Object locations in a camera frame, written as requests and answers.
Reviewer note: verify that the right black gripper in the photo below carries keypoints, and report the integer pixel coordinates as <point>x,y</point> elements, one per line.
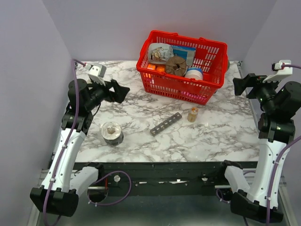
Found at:
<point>251,80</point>

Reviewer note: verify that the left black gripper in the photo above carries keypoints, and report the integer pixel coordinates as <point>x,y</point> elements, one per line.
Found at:
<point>119,94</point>

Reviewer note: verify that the grey weekly pill organizer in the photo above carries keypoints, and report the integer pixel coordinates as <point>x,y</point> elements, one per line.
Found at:
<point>165,124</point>

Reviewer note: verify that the clear pill bottle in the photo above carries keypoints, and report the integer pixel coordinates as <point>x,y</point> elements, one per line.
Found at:
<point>192,115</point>

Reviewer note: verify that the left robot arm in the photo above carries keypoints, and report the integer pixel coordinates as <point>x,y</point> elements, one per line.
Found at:
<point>59,193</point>

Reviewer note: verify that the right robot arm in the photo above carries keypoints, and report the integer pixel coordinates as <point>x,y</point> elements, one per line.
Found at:
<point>258,201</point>

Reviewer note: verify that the orange small package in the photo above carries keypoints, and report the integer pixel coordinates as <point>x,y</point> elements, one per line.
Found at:
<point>151,67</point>

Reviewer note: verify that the red plastic shopping basket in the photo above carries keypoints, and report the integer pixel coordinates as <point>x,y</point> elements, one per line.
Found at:
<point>211,57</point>

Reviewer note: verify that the orange fruit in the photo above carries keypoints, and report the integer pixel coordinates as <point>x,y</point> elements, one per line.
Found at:
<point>160,68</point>

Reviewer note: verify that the white blue lidded tub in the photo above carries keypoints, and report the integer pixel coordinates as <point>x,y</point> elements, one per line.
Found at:
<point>194,73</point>

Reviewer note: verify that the white snack bag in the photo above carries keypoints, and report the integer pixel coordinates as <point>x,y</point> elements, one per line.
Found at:
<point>159,53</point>

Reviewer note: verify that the brown round paper package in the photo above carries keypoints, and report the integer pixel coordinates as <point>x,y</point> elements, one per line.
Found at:
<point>176,65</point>

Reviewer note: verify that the blue white packet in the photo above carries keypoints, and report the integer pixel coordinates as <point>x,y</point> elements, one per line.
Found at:
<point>187,53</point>

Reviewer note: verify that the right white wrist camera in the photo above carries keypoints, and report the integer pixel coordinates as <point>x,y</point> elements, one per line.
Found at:
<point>281,71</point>

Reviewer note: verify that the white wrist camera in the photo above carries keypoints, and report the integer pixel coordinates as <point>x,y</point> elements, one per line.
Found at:
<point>96,72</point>
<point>281,71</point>

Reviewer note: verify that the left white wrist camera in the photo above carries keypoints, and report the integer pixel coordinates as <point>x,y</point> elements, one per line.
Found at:
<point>96,72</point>

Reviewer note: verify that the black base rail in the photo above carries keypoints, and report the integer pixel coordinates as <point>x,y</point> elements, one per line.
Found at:
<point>158,178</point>

